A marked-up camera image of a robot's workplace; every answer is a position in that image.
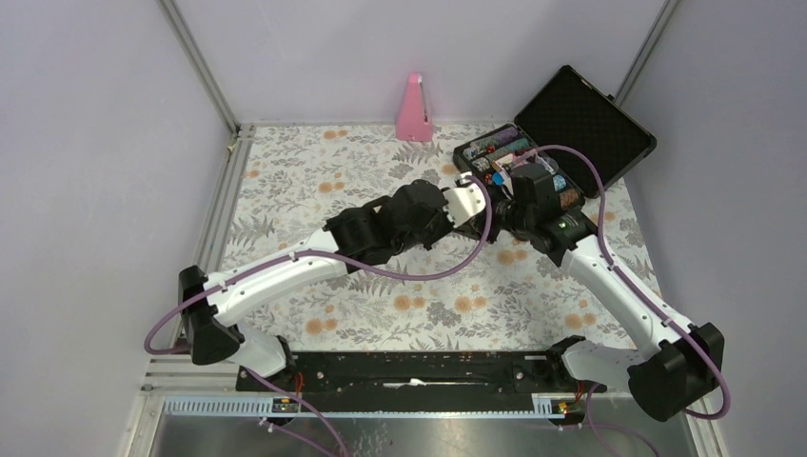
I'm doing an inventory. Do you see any floral table mat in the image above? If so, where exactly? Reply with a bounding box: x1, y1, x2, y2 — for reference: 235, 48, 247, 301
222, 124, 633, 351

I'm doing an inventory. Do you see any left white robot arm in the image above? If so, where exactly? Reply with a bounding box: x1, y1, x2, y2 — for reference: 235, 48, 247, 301
179, 180, 490, 391

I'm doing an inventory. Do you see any pink metronome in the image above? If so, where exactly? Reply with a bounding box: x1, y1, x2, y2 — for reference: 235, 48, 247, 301
395, 72, 434, 143

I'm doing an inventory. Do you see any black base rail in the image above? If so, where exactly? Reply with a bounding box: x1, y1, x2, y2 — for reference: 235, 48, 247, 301
268, 351, 592, 413

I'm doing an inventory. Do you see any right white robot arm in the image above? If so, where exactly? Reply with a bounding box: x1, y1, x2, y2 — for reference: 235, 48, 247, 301
496, 164, 725, 422

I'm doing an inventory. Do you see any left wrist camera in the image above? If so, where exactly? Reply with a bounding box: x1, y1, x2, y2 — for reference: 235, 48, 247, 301
442, 173, 488, 228

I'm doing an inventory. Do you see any playing card deck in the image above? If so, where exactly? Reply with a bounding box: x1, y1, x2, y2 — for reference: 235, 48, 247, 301
491, 153, 522, 174

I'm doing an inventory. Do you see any black poker chip case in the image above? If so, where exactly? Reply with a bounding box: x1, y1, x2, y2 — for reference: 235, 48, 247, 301
452, 66, 657, 215

